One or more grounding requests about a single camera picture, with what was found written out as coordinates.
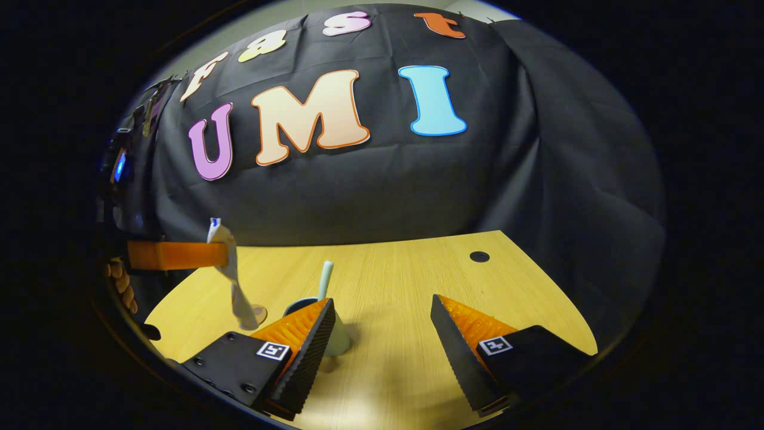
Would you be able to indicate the pale green toothbrush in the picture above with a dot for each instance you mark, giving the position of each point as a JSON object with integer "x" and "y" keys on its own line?
{"x": 326, "y": 278}

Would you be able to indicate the wooden desktop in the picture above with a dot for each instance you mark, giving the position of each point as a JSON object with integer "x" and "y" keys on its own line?
{"x": 406, "y": 280}

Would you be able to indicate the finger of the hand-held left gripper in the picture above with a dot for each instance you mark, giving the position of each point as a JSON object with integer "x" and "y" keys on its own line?
{"x": 179, "y": 255}

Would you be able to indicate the white blue toothpaste tube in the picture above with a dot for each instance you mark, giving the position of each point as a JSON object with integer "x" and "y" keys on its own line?
{"x": 230, "y": 275}

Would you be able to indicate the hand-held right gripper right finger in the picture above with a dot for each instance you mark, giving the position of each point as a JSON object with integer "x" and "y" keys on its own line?
{"x": 459, "y": 364}

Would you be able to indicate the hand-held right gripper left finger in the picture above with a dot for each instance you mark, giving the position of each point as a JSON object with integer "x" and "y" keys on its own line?
{"x": 307, "y": 358}

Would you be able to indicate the black backdrop cloth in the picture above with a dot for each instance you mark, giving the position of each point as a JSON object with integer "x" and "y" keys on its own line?
{"x": 370, "y": 191}

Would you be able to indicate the round wooden coaster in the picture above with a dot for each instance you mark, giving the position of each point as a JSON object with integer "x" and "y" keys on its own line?
{"x": 260, "y": 312}

